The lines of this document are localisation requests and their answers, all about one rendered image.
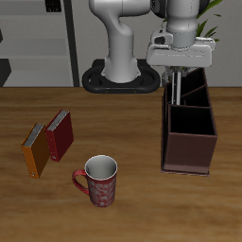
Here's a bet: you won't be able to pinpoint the white grey striped book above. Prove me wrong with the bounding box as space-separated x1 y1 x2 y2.
170 69 182 106

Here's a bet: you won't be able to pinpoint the dark brown desk caddy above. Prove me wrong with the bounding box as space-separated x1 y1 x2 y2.
160 66 219 177

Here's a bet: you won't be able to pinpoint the green pot plant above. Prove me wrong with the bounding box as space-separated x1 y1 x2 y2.
162 0 225 43

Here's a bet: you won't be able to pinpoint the orange book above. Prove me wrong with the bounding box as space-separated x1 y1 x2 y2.
21 122 51 180

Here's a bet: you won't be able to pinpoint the flat black base plate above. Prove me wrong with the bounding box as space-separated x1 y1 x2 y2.
81 59 162 95

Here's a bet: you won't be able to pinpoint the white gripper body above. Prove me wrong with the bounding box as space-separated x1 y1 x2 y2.
146 36 217 69

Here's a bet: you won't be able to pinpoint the dark grey block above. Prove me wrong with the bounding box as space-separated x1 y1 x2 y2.
0 58 12 88

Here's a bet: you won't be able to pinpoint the black binders on shelf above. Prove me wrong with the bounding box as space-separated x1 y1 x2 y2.
44 0 62 13

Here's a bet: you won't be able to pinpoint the grey shelf unit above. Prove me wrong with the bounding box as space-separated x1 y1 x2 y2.
0 0 80 88

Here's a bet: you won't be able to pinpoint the red patterned mug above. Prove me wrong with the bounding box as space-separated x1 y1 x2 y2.
71 154 119 209

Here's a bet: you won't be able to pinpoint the red book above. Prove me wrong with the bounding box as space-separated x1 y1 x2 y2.
44 109 76 164

